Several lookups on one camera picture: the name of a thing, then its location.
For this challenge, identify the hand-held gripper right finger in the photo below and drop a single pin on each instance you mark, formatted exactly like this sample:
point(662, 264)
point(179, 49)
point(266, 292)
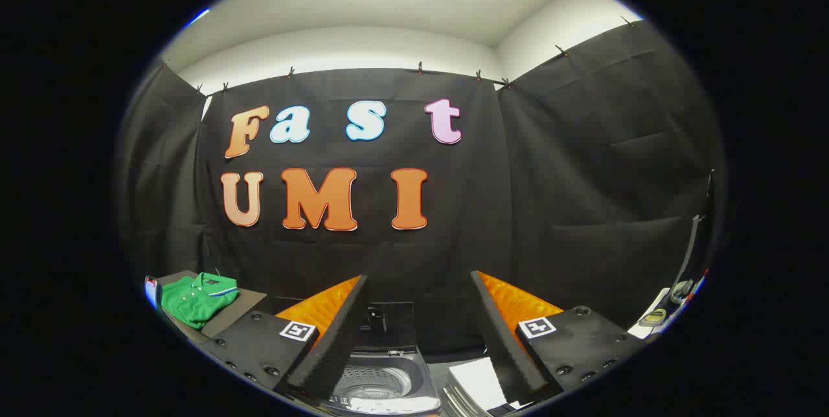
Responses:
point(508, 352)

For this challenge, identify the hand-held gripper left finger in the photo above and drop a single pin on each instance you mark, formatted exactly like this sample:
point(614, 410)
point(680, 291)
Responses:
point(337, 352)

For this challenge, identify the grey top-load washing machine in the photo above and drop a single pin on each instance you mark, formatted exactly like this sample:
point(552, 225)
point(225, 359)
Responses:
point(375, 381)

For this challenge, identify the green polo shirt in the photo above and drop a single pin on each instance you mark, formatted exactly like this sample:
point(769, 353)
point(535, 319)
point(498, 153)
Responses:
point(194, 304)

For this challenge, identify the white floor board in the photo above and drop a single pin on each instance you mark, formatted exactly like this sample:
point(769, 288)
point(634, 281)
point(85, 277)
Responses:
point(479, 381)

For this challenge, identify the yellow-green slipper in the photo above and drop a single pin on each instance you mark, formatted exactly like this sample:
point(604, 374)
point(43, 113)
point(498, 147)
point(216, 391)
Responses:
point(681, 289)
point(654, 317)

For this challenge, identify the dark upright pole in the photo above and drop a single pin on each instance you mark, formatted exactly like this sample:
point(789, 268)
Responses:
point(695, 242)

